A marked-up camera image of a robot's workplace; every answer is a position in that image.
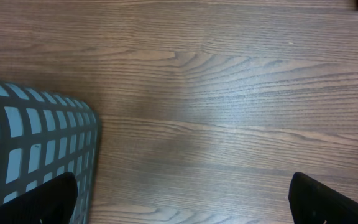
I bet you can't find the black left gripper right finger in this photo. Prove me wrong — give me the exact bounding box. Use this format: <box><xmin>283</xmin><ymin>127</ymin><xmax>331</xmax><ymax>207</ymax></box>
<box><xmin>288</xmin><ymin>172</ymin><xmax>358</xmax><ymax>224</ymax></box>

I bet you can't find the grey plastic shopping basket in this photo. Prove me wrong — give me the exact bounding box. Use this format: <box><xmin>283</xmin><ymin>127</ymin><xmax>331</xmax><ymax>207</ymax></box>
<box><xmin>0</xmin><ymin>80</ymin><xmax>101</xmax><ymax>223</ymax></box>

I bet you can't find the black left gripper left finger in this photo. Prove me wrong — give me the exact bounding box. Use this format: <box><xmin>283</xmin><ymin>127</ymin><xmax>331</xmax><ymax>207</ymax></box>
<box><xmin>0</xmin><ymin>172</ymin><xmax>78</xmax><ymax>224</ymax></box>

